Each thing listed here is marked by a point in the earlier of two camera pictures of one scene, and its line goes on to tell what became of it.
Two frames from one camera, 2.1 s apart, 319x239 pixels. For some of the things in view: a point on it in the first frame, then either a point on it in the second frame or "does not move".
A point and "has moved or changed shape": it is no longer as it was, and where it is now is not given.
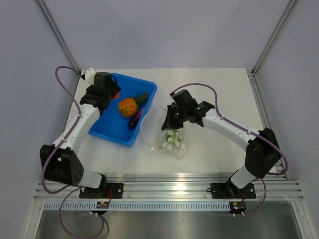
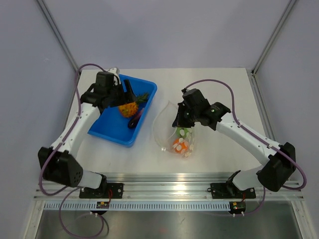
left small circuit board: x=103 y=204 does not move
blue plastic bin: x=110 y=125 does not move
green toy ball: x=173 y=137 to x=183 y=132
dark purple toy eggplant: x=132 y=123 does not move
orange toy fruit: x=117 y=96 has moved or changed shape
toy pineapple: x=128 y=106 does not move
